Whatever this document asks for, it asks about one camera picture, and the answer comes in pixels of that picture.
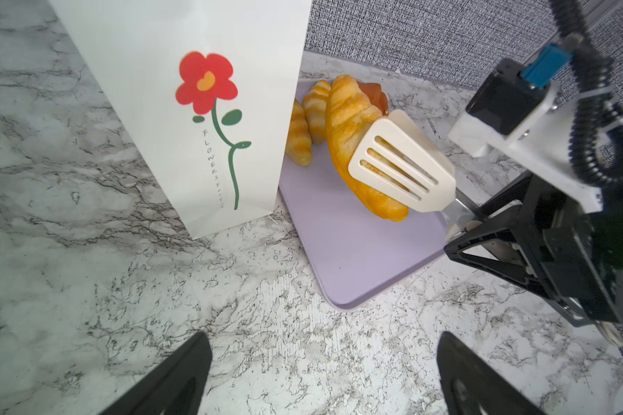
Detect golden croissant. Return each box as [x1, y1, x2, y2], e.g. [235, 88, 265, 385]
[325, 74, 409, 222]

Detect small golden bread roll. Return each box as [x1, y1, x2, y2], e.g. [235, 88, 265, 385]
[302, 80, 331, 145]

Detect black corrugated cable conduit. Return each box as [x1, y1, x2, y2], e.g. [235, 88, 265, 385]
[547, 0, 623, 188]

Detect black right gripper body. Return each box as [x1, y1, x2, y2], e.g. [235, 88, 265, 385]
[523, 176, 623, 323]

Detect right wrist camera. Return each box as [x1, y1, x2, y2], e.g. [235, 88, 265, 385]
[448, 35, 603, 214]

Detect striped croissant far left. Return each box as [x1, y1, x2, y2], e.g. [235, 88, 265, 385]
[285, 100, 313, 166]

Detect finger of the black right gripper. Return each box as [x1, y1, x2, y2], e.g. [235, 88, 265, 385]
[443, 204, 524, 259]
[448, 251, 563, 303]

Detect white steel food tongs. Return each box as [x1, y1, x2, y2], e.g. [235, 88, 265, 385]
[348, 110, 480, 235]

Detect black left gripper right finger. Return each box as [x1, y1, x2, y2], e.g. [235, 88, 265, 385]
[437, 331, 543, 415]

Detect lilac plastic tray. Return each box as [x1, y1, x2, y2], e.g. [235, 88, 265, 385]
[280, 140, 448, 310]

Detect orange triangular pastry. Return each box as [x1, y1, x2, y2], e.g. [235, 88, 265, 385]
[358, 82, 389, 116]

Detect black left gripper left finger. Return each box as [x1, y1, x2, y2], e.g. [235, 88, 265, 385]
[102, 332, 213, 415]

